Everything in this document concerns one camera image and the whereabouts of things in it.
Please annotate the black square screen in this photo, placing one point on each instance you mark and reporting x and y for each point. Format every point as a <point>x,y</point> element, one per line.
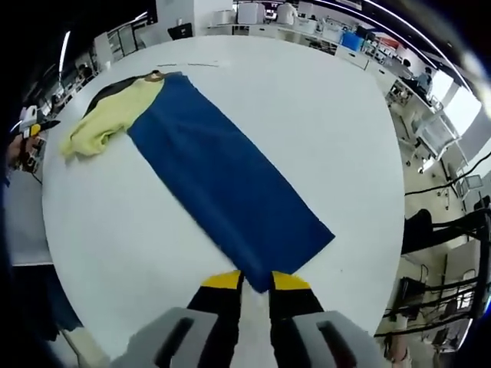
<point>180,30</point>

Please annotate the yellow blue black garment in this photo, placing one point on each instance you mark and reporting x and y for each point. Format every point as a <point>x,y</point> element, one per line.
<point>215,172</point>

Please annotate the dark office chair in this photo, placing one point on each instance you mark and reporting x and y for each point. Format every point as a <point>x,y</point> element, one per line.
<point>418,228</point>

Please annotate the white mesh chair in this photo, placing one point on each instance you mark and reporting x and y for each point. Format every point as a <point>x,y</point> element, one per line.
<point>437,132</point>

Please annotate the metal frame shelving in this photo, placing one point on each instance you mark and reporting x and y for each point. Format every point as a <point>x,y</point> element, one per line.
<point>124,40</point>

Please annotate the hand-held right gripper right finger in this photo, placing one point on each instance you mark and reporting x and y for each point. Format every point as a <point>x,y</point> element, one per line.
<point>303,322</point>

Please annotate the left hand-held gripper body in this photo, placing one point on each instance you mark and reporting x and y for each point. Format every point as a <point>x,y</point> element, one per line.
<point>30,114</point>

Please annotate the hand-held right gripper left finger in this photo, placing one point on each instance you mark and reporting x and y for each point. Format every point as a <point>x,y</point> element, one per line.
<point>207,322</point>

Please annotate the blue storage box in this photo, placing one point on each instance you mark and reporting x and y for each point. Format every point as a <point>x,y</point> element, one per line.
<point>351,41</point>

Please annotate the black metal stand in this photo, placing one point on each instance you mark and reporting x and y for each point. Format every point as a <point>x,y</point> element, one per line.
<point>460,230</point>

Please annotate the white square pillar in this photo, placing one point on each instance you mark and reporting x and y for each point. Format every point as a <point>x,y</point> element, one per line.
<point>192,15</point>

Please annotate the person's dark trousers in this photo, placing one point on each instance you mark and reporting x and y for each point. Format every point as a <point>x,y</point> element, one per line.
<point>57,306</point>

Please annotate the person's left hand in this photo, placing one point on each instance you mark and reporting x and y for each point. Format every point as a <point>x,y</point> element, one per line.
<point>15,149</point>

